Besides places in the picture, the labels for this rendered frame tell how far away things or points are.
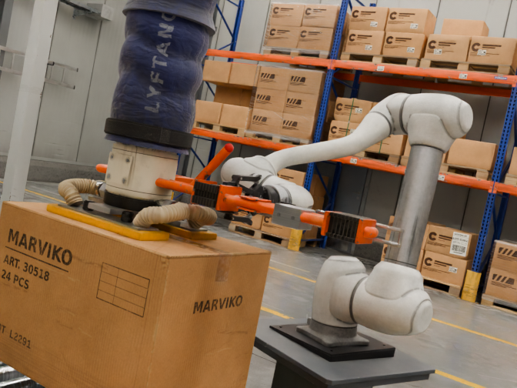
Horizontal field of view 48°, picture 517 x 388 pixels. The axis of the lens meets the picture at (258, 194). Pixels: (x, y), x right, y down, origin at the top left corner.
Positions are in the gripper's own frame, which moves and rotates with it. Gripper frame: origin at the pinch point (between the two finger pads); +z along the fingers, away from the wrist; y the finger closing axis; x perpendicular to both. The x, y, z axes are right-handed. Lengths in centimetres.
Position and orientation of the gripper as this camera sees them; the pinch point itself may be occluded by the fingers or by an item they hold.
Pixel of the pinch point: (221, 196)
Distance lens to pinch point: 138.6
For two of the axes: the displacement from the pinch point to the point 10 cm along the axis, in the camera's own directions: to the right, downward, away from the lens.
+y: -1.9, 9.8, 0.6
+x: -8.3, -2.0, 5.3
